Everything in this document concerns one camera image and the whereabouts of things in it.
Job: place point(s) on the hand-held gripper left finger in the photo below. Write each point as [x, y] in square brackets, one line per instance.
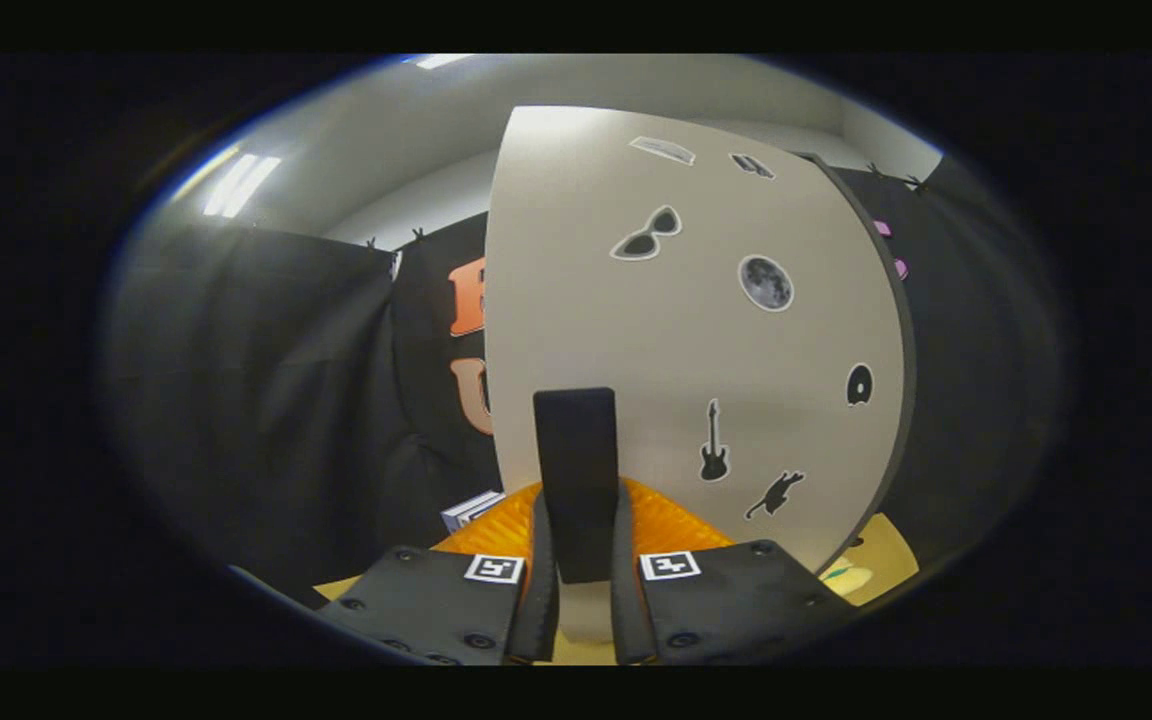
[544, 600]

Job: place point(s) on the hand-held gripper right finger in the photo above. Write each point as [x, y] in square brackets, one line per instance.
[624, 600]

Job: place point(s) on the yellow plush toy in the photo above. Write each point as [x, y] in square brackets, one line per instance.
[848, 577]

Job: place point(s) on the black backdrop cloth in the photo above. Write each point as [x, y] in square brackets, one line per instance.
[256, 380]

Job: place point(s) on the beige cabinet door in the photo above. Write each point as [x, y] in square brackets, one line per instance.
[686, 350]

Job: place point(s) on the dark blue book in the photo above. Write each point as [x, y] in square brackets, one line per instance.
[466, 512]

